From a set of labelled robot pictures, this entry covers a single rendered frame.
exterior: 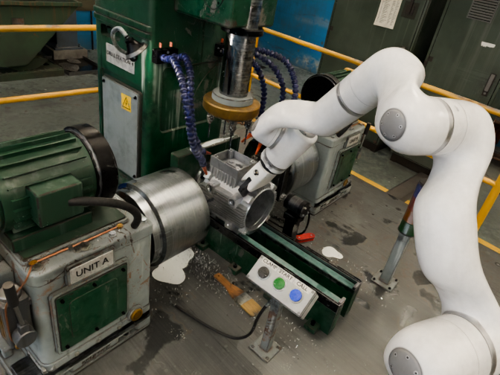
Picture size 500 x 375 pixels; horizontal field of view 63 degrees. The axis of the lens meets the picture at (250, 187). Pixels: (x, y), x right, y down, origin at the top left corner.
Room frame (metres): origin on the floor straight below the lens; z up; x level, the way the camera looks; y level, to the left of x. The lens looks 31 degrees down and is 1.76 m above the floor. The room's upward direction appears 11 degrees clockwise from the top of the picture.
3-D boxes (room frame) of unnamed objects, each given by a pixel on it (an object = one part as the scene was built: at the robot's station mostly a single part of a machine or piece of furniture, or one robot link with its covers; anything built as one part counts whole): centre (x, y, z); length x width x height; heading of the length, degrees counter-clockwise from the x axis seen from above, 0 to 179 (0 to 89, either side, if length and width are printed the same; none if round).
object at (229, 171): (1.19, 0.07, 1.11); 0.12 x 0.11 x 0.07; 56
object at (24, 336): (0.54, 0.41, 1.07); 0.08 x 0.07 x 0.20; 55
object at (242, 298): (0.94, -0.02, 0.80); 0.21 x 0.05 x 0.01; 49
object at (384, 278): (1.13, -0.54, 1.01); 0.08 x 0.08 x 0.42; 55
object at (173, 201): (0.91, 0.28, 1.04); 0.37 x 0.25 x 0.25; 145
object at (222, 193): (1.17, 0.04, 1.02); 0.20 x 0.19 x 0.19; 56
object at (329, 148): (1.69, -0.27, 0.99); 0.35 x 0.31 x 0.37; 145
